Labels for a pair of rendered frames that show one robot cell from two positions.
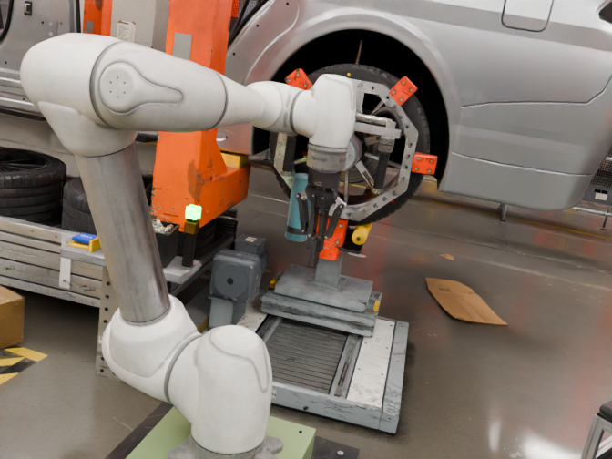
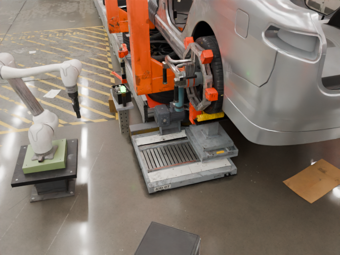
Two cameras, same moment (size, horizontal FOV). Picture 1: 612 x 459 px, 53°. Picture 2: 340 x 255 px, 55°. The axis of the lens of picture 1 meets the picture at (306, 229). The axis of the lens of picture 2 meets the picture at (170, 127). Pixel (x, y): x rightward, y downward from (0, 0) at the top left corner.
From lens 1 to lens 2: 2.73 m
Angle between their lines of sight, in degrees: 61
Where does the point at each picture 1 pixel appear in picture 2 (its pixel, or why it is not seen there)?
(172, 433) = not seen: hidden behind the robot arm
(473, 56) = (228, 45)
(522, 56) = (240, 50)
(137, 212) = (17, 91)
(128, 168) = (11, 82)
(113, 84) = not seen: outside the picture
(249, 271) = (158, 116)
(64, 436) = (89, 140)
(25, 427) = (87, 133)
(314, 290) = (197, 133)
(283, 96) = not seen: hidden behind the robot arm
